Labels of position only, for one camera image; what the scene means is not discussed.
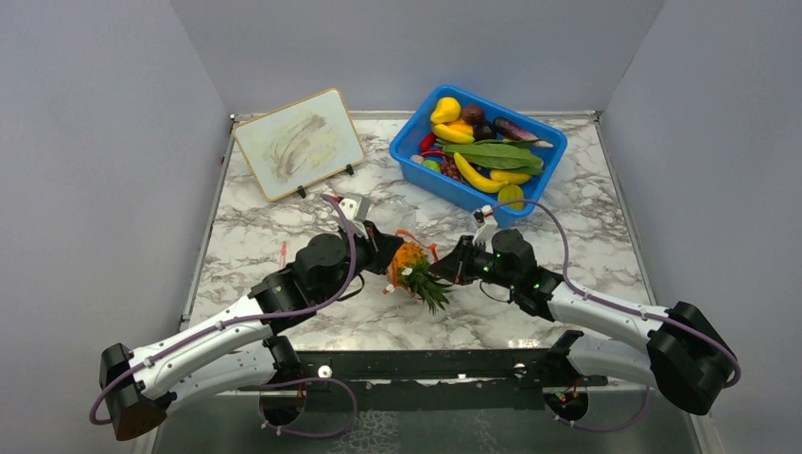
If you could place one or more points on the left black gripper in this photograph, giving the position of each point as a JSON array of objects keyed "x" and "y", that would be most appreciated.
[{"x": 385, "y": 245}]

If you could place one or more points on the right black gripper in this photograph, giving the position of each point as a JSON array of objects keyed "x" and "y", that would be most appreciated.
[{"x": 455, "y": 267}]

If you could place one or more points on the clear orange zip bag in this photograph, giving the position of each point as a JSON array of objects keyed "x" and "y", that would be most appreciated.
[{"x": 429, "y": 248}]

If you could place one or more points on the orange toy pineapple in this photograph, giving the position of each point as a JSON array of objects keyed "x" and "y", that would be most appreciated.
[{"x": 409, "y": 271}]

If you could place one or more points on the dark purple passion fruit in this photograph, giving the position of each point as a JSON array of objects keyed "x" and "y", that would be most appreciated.
[{"x": 472, "y": 115}]

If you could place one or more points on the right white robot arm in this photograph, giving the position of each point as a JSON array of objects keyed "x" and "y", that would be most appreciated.
[{"x": 675, "y": 350}]

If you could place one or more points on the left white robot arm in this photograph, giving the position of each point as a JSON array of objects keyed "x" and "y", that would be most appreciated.
[{"x": 241, "y": 346}]

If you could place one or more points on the yellow toy banana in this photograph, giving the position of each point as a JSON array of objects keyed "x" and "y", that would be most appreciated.
[
  {"x": 474, "y": 178},
  {"x": 448, "y": 134}
]

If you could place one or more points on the yellow toy starfruit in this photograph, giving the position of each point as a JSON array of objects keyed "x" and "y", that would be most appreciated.
[{"x": 511, "y": 196}]

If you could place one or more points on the green toy lime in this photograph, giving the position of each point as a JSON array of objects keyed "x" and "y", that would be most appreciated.
[{"x": 432, "y": 165}]

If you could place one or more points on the red toy grapes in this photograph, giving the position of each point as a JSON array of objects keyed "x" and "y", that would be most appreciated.
[{"x": 449, "y": 169}]

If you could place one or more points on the blue plastic bin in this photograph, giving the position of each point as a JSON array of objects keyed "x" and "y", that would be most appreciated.
[{"x": 406, "y": 143}]

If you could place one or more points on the red toy chili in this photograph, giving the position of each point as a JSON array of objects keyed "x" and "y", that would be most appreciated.
[{"x": 429, "y": 146}]

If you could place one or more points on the green leafy vegetable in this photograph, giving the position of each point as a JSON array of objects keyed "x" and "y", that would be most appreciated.
[{"x": 516, "y": 156}]

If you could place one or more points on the white drawing board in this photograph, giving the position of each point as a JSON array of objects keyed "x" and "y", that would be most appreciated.
[{"x": 300, "y": 144}]

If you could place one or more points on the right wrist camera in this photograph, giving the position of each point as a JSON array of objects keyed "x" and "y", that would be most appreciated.
[{"x": 486, "y": 225}]

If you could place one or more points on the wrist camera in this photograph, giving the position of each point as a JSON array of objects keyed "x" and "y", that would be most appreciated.
[
  {"x": 486, "y": 225},
  {"x": 355, "y": 208}
]

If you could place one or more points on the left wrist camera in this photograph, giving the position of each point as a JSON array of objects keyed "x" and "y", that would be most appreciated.
[{"x": 355, "y": 208}]

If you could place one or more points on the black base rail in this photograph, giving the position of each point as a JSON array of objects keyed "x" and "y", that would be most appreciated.
[{"x": 412, "y": 380}]

